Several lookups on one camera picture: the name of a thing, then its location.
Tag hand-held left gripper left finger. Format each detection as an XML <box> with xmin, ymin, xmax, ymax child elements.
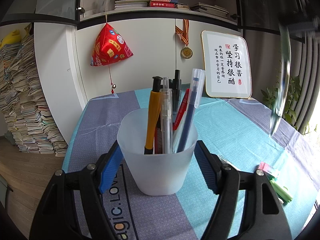
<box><xmin>29</xmin><ymin>141</ymin><xmax>123</xmax><ymax>240</ymax></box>

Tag stack of white notebooks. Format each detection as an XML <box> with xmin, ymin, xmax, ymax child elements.
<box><xmin>114</xmin><ymin>0</ymin><xmax>150</xmax><ymax>10</ymax></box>

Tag white bookshelf cabinet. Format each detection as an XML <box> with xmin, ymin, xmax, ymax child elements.
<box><xmin>32</xmin><ymin>0</ymin><xmax>243</xmax><ymax>153</ymax></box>

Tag stack of grey books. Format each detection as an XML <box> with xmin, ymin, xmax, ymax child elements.
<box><xmin>190</xmin><ymin>2</ymin><xmax>229</xmax><ymax>18</ymax></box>

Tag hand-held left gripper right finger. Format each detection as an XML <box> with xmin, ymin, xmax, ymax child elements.
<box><xmin>194</xmin><ymin>141</ymin><xmax>293</xmax><ymax>240</ymax></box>

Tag pink eraser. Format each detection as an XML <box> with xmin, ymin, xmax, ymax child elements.
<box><xmin>257</xmin><ymin>161</ymin><xmax>279</xmax><ymax>178</ymax></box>

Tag blue pen with clear cap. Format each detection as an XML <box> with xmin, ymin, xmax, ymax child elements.
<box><xmin>175</xmin><ymin>68</ymin><xmax>206</xmax><ymax>153</ymax></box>

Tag red pouch ornament with tassel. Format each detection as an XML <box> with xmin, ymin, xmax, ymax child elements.
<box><xmin>90</xmin><ymin>22</ymin><xmax>134</xmax><ymax>97</ymax></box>

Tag translucent plastic cup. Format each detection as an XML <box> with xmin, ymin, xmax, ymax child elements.
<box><xmin>117</xmin><ymin>107</ymin><xmax>198</xmax><ymax>196</ymax></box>

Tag gold medal with striped ribbon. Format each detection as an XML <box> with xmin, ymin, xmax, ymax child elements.
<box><xmin>175</xmin><ymin>19</ymin><xmax>193</xmax><ymax>59</ymax></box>

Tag red books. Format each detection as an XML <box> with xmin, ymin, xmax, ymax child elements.
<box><xmin>149</xmin><ymin>0</ymin><xmax>178</xmax><ymax>7</ymax></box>

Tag green highlighter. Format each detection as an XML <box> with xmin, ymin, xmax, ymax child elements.
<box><xmin>269</xmin><ymin>176</ymin><xmax>293</xmax><ymax>203</ymax></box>

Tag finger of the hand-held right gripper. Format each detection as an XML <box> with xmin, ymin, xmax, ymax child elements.
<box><xmin>279</xmin><ymin>12</ymin><xmax>318</xmax><ymax>34</ymax></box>

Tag framed calligraphy sign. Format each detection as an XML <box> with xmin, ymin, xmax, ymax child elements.
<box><xmin>201</xmin><ymin>30</ymin><xmax>252</xmax><ymax>99</ymax></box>

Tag blue grey printed tablecloth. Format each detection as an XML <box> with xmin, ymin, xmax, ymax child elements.
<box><xmin>61</xmin><ymin>87</ymin><xmax>320</xmax><ymax>240</ymax></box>

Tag black-topped clear pen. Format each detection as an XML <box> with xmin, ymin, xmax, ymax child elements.
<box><xmin>169</xmin><ymin>69</ymin><xmax>182</xmax><ymax>115</ymax></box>

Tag pile of stacked books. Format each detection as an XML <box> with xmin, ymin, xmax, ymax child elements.
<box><xmin>0</xmin><ymin>34</ymin><xmax>68</xmax><ymax>157</ymax></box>

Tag yellow pen with black tip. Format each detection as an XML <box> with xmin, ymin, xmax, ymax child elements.
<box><xmin>144</xmin><ymin>76</ymin><xmax>163</xmax><ymax>155</ymax></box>

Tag yellow plush toy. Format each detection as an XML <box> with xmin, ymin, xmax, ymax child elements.
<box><xmin>0</xmin><ymin>29</ymin><xmax>22</xmax><ymax>49</ymax></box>

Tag clear plastic pen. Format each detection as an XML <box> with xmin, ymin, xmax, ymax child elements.
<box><xmin>269</xmin><ymin>25</ymin><xmax>292</xmax><ymax>138</ymax></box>
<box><xmin>160</xmin><ymin>88</ymin><xmax>173</xmax><ymax>154</ymax></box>

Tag green potted plant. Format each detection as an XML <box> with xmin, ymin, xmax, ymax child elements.
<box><xmin>260</xmin><ymin>75</ymin><xmax>313</xmax><ymax>135</ymax></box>

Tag red pen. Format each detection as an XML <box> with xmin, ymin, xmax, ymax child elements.
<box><xmin>172</xmin><ymin>89</ymin><xmax>190</xmax><ymax>130</ymax></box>

